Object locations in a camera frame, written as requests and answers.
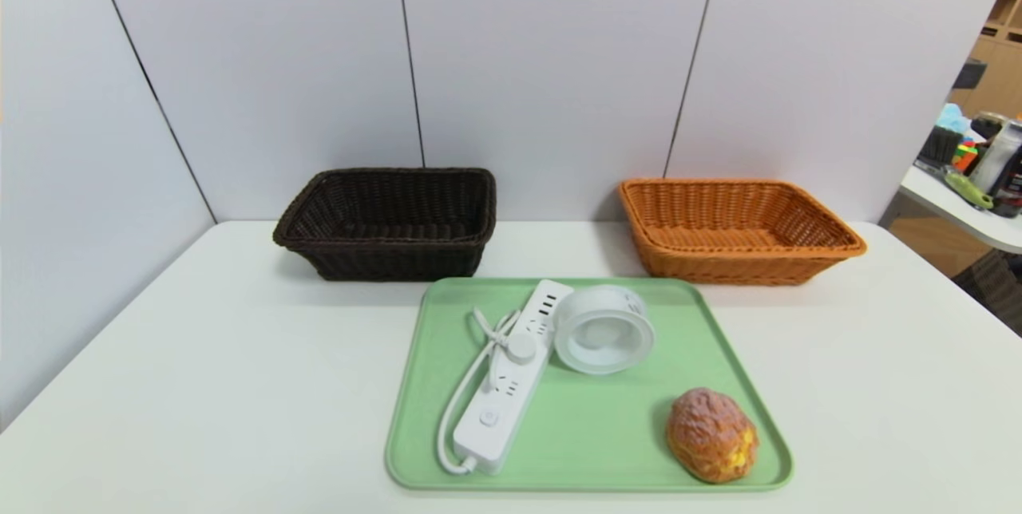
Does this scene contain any white round tape roll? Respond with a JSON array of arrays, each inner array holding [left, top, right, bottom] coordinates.
[[553, 284, 656, 376]]

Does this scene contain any white power strip with cable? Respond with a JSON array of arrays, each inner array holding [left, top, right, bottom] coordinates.
[[436, 279, 574, 476]]

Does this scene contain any brown cream puff bun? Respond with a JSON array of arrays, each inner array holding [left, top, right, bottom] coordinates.
[[666, 387, 760, 485]]

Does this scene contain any dark brown wicker basket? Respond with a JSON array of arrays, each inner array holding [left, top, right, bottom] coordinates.
[[272, 168, 497, 283]]

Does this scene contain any orange wicker basket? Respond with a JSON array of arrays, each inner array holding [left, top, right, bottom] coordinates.
[[617, 178, 869, 287]]

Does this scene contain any small black mesh basket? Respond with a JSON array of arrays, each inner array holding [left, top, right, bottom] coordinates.
[[920, 126, 964, 165]]

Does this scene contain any light green plastic tray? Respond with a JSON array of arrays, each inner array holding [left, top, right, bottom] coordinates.
[[385, 277, 794, 492]]

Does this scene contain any white side table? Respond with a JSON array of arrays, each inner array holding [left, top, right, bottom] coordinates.
[[899, 165, 1022, 255]]

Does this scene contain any light blue cloth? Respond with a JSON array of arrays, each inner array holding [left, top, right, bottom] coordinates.
[[937, 102, 973, 135]]

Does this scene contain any green plastic tool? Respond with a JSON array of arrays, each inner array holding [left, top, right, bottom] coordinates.
[[945, 166, 995, 210]]

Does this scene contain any white plastic bottle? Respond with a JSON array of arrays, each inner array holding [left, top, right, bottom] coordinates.
[[969, 120, 1022, 196]]

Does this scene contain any dark grey woven chair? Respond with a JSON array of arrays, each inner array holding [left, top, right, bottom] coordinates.
[[952, 249, 1022, 336]]

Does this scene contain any wooden shelf cabinet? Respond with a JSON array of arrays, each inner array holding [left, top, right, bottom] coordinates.
[[947, 0, 1022, 120]]

